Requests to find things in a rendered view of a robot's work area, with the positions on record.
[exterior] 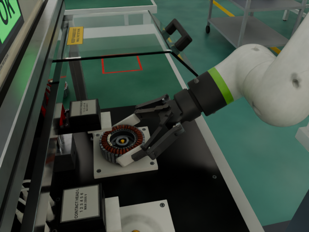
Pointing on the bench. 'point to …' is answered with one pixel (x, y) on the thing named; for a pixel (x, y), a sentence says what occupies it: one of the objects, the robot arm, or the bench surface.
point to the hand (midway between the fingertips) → (123, 142)
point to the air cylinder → (65, 154)
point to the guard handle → (182, 42)
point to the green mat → (124, 80)
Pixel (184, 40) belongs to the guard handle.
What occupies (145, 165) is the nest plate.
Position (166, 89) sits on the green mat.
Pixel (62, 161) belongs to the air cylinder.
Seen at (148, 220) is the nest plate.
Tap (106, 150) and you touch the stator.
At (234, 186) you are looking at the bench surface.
